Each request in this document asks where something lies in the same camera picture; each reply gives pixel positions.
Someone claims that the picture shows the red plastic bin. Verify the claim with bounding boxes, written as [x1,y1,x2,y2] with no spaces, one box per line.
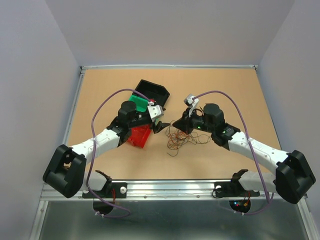
[127,125,151,148]

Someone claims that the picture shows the thin wire bundle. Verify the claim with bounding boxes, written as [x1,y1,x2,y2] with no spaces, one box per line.
[164,121,213,157]

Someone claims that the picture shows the aluminium mounting rail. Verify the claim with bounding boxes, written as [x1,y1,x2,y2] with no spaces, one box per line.
[39,177,308,202]

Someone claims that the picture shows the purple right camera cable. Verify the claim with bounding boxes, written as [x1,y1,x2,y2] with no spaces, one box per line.
[193,90,275,216]

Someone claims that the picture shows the black plastic bin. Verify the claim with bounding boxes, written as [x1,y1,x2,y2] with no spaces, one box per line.
[135,79,170,107]

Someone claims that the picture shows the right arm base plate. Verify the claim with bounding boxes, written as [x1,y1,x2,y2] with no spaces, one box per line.
[211,181,260,199]

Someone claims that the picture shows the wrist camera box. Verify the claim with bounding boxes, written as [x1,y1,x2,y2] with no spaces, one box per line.
[147,101,164,122]
[184,94,199,117]

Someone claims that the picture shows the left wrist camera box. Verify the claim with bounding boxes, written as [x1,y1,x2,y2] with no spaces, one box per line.
[147,101,164,122]

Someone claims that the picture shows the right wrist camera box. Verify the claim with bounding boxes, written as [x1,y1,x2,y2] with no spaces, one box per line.
[184,94,199,117]

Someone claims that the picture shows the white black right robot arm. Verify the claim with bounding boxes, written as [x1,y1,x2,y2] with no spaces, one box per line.
[173,103,316,204]

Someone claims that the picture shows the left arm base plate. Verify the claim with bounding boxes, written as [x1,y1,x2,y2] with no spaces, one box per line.
[93,181,128,199]

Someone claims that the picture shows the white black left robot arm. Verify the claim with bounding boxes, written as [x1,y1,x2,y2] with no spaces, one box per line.
[42,100,168,198]

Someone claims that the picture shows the green plastic bin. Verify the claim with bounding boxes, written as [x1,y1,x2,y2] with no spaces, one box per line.
[129,94,149,119]

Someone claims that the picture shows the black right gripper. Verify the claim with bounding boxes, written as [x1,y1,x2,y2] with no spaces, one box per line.
[171,107,215,135]

